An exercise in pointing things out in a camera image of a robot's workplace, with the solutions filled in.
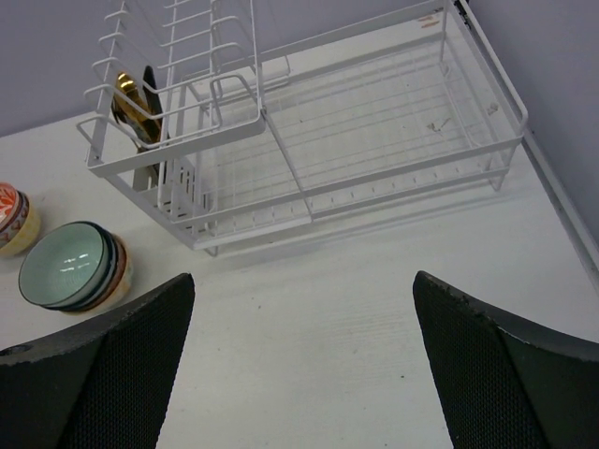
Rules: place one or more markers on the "blue floral bowl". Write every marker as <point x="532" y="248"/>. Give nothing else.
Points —
<point x="93" y="299"/>

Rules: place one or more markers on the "cream bowl yellow centre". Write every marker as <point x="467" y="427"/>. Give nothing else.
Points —
<point x="26" y="236"/>

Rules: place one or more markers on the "dark rim bowl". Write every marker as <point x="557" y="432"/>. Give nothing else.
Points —
<point x="115" y="279"/>

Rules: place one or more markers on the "blue triangle pattern bowl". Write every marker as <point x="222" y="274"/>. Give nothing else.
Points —
<point x="16" y="221"/>

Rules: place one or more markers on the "gold utensil in holder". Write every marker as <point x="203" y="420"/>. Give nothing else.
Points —
<point x="138" y="111"/>

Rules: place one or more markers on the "cream bowl with star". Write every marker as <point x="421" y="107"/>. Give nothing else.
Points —
<point x="122" y="287"/>

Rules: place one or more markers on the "pink rim bowl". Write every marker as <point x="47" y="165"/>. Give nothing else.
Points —
<point x="10" y="202"/>

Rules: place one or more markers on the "right aluminium table edge rail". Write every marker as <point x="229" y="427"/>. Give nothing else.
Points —
<point x="549" y="49"/>

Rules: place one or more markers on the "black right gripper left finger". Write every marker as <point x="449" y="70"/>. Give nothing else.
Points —
<point x="103" y="383"/>

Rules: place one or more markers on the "teal rim back bowl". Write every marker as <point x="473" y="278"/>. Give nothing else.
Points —
<point x="67" y="266"/>

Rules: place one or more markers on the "white perforated cutlery holder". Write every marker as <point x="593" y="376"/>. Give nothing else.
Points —
<point x="181" y="194"/>

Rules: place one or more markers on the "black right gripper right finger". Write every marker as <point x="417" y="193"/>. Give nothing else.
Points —
<point x="504" y="381"/>

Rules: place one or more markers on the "white wire dish rack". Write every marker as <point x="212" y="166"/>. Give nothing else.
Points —
<point x="411" y="102"/>

